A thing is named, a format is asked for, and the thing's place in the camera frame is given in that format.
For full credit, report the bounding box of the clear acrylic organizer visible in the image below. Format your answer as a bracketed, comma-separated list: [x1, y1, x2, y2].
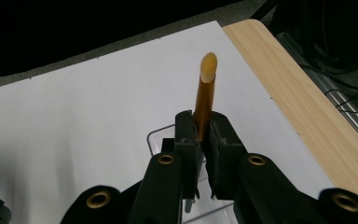
[146, 123, 241, 224]

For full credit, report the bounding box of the tangle of black cables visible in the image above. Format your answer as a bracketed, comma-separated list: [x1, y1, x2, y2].
[292, 0, 358, 122]

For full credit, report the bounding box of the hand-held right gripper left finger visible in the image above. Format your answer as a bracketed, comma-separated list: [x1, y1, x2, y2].
[162, 109, 204, 200]

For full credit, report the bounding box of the slim brush with orange ferrule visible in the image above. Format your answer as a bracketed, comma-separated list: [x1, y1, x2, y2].
[193, 51, 218, 143]

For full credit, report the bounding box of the white board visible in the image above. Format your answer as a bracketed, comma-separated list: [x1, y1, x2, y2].
[0, 20, 335, 224]

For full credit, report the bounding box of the wooden table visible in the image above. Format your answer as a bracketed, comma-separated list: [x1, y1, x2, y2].
[222, 18, 358, 208]

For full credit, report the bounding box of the aluminium frame rail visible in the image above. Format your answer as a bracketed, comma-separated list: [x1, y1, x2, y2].
[276, 31, 358, 153]

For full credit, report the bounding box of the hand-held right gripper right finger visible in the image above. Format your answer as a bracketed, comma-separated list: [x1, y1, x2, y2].
[204, 111, 248, 200]

